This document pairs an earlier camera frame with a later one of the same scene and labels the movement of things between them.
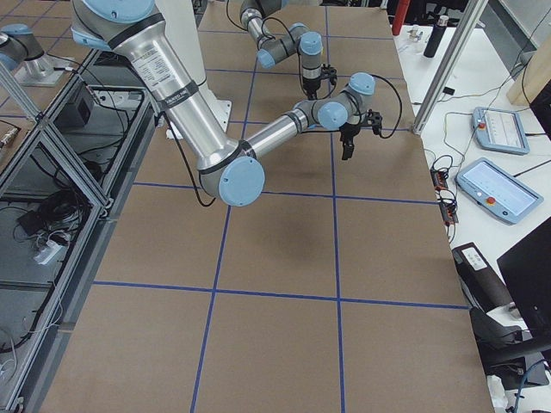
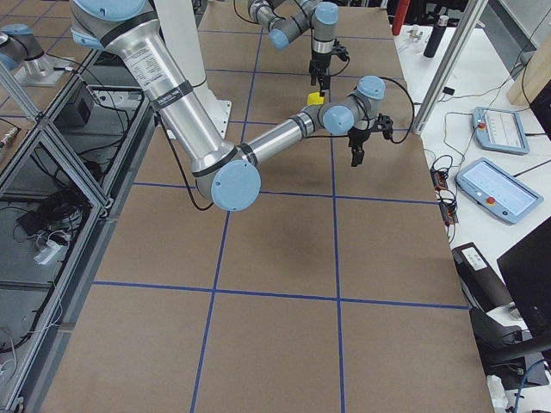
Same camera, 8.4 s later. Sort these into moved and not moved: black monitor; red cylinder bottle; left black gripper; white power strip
Moved: left black gripper
Not moved: white power strip; black monitor; red cylinder bottle
